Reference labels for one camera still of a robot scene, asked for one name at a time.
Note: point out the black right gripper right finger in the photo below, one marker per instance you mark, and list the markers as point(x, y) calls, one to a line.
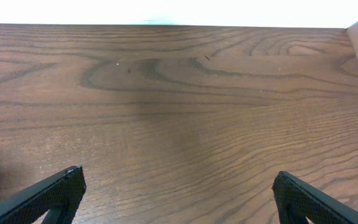
point(299, 202)

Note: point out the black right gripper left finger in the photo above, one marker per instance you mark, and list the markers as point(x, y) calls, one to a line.
point(56, 198)

